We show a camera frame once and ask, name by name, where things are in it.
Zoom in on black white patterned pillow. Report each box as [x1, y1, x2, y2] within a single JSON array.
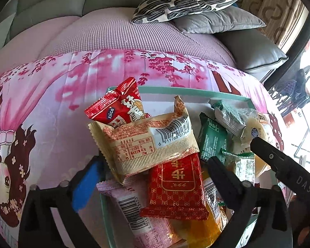
[[131, 0, 249, 24]]

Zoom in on pale round cake packet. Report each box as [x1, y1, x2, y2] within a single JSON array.
[[241, 110, 277, 177]]

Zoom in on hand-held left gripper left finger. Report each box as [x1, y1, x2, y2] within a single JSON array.
[[18, 155, 106, 248]]

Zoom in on pink sofa cover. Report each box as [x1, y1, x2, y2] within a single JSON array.
[[0, 6, 237, 69]]

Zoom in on grey leather cushion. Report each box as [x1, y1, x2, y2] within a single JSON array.
[[214, 28, 288, 73]]

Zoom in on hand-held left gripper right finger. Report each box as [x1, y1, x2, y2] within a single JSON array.
[[205, 156, 293, 248]]

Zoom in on printed blanket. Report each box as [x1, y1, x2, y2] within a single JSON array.
[[0, 49, 287, 248]]

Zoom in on pink snack packet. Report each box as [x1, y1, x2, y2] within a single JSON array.
[[96, 177, 188, 248]]

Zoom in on red gold-patterned packet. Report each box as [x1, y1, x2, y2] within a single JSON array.
[[140, 153, 210, 221]]

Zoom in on grey sofa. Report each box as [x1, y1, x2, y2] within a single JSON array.
[[0, 0, 248, 57]]

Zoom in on clear pastry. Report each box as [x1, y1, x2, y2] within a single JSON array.
[[213, 100, 247, 138]]

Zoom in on dark green biscuit packet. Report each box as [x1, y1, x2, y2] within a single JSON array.
[[198, 112, 228, 162]]

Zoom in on beige patterned curtain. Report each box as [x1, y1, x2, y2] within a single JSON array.
[[235, 0, 310, 49]]

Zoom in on teal shallow box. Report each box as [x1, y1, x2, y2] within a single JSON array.
[[99, 86, 282, 248]]

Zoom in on yellow transparent snack packet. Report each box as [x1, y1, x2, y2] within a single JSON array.
[[170, 176, 229, 248]]

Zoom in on beige orange-print snack packet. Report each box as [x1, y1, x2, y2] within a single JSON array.
[[88, 95, 200, 185]]

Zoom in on dark red zigzag-edged packet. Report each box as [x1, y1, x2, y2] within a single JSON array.
[[107, 77, 151, 130]]

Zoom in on green white snack packet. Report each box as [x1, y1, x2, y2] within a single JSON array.
[[221, 148, 256, 182]]

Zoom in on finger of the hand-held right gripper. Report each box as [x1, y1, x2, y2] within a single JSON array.
[[250, 137, 294, 187]]

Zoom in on grey pillow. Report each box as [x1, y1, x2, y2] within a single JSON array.
[[172, 5, 266, 35]]

